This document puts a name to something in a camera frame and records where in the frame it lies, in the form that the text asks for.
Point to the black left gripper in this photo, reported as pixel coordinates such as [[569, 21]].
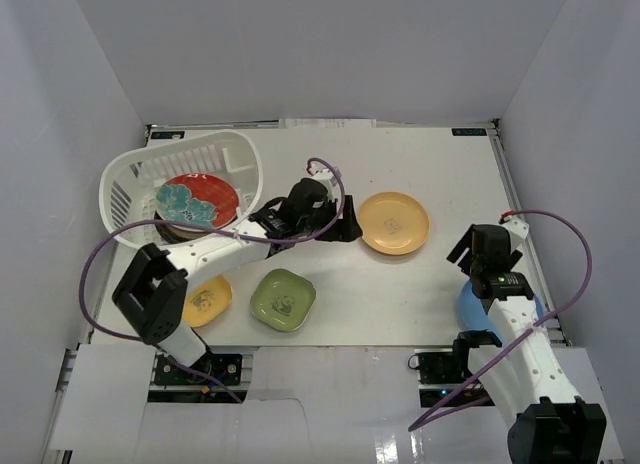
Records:
[[338, 222]]

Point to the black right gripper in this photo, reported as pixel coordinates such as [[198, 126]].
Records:
[[460, 249]]

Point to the pale orange round plate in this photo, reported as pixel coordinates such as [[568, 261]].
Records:
[[393, 223]]

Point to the green square panda dish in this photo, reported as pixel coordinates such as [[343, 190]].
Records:
[[283, 300]]

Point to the red and teal floral plate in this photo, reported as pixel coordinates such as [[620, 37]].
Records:
[[197, 198]]

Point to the dark red rimmed plate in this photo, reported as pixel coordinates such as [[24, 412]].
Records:
[[175, 235]]

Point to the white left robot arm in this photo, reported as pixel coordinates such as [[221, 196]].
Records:
[[152, 292]]

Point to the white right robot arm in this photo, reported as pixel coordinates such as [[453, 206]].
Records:
[[547, 418]]

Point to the white plastic dish bin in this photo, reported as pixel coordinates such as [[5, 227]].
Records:
[[130, 182]]

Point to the yellow square panda dish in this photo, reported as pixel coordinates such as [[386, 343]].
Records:
[[207, 302]]

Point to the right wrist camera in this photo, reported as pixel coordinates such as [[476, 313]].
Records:
[[518, 230]]

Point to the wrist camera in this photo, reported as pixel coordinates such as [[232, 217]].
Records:
[[324, 175], [518, 230]]

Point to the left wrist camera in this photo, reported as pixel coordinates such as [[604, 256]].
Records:
[[324, 175]]

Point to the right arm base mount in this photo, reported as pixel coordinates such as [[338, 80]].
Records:
[[438, 375]]

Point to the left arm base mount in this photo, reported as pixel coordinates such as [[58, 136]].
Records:
[[171, 385]]

